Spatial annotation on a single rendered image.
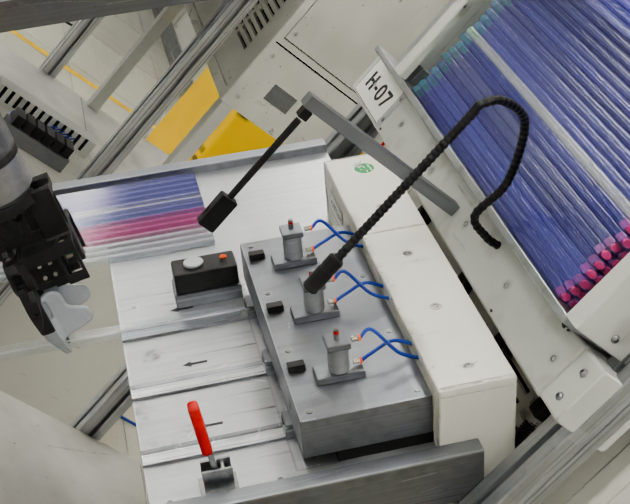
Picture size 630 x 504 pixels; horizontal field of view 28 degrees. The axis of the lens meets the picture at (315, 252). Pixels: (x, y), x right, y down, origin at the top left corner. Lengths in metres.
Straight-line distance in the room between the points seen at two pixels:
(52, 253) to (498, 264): 0.48
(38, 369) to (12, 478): 1.08
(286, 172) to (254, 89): 0.85
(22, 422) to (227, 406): 0.66
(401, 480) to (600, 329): 0.24
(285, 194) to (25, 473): 0.55
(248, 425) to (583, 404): 0.35
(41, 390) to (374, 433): 1.75
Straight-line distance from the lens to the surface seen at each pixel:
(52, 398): 2.95
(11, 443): 1.90
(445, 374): 1.24
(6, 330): 2.83
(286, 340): 1.33
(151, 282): 1.56
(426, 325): 1.30
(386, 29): 2.62
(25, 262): 1.37
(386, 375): 1.27
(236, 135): 4.56
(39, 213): 1.36
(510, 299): 1.33
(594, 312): 1.18
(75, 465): 1.96
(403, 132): 1.65
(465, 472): 1.27
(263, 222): 1.65
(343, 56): 2.62
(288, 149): 1.80
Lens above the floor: 1.59
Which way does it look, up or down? 15 degrees down
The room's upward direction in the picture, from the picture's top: 43 degrees clockwise
